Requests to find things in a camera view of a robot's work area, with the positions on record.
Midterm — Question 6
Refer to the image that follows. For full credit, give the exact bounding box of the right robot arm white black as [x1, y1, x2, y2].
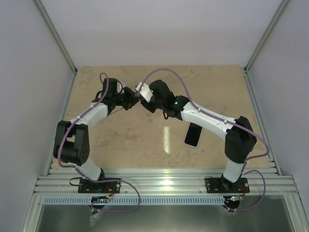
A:
[136, 80, 257, 193]

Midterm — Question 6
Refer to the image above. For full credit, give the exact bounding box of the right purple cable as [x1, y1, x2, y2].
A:
[142, 68, 270, 213]

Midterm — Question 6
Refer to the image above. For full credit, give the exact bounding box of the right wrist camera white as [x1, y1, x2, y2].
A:
[138, 82, 153, 102]

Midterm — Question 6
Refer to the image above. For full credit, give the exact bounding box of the aluminium corner post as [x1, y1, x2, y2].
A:
[34, 0, 77, 74]
[243, 0, 292, 73]

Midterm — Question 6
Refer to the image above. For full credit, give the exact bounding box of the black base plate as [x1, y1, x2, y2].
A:
[204, 176, 250, 194]
[78, 178, 121, 194]

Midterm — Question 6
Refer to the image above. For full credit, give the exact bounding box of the pink phone case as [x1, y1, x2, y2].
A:
[135, 85, 141, 98]

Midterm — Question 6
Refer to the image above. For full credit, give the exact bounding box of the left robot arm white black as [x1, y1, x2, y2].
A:
[53, 73, 139, 193]

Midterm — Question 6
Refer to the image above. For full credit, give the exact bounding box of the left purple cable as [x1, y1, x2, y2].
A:
[56, 72, 141, 213]

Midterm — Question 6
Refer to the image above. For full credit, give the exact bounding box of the aluminium rail frame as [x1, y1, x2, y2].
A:
[20, 70, 302, 232]

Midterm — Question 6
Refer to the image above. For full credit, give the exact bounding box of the right aluminium corner post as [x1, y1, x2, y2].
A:
[243, 0, 292, 73]

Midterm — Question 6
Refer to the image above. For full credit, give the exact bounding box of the left controller board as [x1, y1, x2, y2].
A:
[91, 194, 113, 203]

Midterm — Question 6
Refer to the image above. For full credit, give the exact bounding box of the right controller board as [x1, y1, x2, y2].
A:
[226, 195, 243, 202]

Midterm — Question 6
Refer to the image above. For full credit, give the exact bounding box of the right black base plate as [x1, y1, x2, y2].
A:
[204, 176, 250, 194]

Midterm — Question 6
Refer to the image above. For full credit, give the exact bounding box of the grey slotted cable duct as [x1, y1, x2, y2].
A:
[43, 196, 225, 206]

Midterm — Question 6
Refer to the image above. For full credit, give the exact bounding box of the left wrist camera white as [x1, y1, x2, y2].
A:
[117, 81, 126, 94]

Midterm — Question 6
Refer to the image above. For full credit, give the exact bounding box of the controller board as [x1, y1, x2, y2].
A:
[91, 194, 113, 203]
[226, 195, 243, 202]

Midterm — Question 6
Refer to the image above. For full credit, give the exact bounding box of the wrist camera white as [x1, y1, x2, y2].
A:
[117, 81, 126, 94]
[138, 82, 153, 102]

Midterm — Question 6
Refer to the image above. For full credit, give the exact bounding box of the purple cable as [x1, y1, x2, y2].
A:
[56, 72, 141, 213]
[142, 68, 270, 213]

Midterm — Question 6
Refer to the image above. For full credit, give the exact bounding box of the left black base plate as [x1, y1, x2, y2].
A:
[78, 178, 121, 194]

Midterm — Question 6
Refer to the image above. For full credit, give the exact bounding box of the left aluminium corner post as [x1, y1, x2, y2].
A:
[34, 0, 77, 74]

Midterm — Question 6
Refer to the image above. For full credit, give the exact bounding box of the black phone in lilac case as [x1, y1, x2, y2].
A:
[184, 123, 203, 147]

